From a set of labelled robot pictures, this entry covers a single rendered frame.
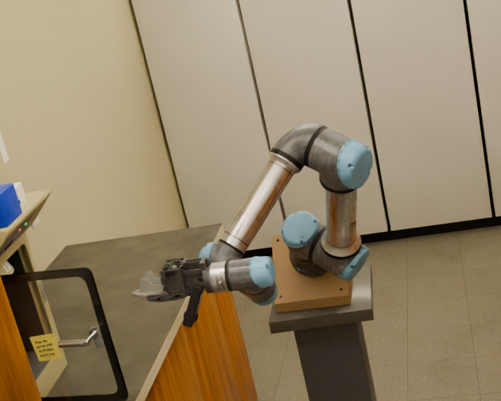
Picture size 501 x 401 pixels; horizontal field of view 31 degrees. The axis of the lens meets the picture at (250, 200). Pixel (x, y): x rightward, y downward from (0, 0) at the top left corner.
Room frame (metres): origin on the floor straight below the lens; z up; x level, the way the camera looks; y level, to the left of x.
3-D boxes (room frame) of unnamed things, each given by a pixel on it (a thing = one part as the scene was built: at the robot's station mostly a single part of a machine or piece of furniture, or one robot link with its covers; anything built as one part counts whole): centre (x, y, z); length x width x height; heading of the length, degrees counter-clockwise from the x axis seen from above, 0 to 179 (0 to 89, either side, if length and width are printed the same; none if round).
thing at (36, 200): (2.39, 0.65, 1.46); 0.32 x 0.12 x 0.10; 167
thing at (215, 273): (2.04, 0.12, 1.33); 0.08 x 0.05 x 0.08; 166
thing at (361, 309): (2.65, -0.16, 0.92); 0.32 x 0.32 x 0.04; 79
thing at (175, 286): (2.06, 0.19, 1.34); 0.12 x 0.08 x 0.09; 76
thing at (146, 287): (2.07, 0.30, 1.33); 0.09 x 0.03 x 0.06; 76
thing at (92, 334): (2.15, 0.52, 1.20); 0.10 x 0.05 x 0.03; 71
